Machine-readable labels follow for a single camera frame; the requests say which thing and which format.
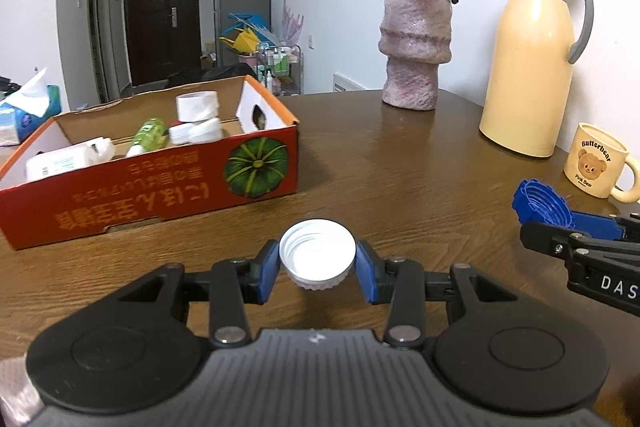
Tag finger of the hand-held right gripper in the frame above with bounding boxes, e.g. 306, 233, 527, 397
520, 221, 593, 260
567, 209, 632, 242

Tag dark wooden door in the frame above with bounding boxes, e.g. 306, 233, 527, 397
123, 0, 202, 86

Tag white ribbed lid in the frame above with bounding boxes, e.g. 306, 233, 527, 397
278, 219, 357, 292

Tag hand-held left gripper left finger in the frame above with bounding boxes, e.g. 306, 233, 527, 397
117, 239, 281, 349

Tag blue and yellow plastic items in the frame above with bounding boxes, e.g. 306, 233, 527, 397
219, 12, 273, 55

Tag blue tissue box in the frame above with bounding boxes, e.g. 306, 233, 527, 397
0, 68, 62, 146

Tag white plastic case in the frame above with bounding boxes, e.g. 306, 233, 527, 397
25, 144, 96, 182

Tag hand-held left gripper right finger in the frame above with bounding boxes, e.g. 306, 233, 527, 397
354, 241, 518, 349

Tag yellow bear mug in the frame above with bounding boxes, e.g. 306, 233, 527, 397
564, 123, 640, 202

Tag white tape roll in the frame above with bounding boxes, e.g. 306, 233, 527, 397
175, 91, 220, 122

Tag blue bottle cap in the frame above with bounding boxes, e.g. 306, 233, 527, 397
511, 178, 573, 228

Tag pink ceramic vase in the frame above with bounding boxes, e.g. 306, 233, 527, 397
378, 0, 455, 111

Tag side doorway frame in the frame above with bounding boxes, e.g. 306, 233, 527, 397
87, 0, 118, 102

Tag tall white bottle cap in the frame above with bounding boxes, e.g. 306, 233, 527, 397
189, 118, 224, 144

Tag red cardboard box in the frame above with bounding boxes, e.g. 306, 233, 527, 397
0, 75, 300, 251

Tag wire trolley with bottles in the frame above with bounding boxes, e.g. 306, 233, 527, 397
256, 44, 303, 96

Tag green spray bottle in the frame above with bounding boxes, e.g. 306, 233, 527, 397
125, 118, 167, 158

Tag pale fuzzy cloth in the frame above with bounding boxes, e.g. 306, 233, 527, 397
0, 359, 38, 427

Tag purple wrapped bouquet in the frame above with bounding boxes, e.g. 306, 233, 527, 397
280, 0, 306, 48

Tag yellow thermos jug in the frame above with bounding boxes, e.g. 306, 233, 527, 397
479, 0, 595, 158

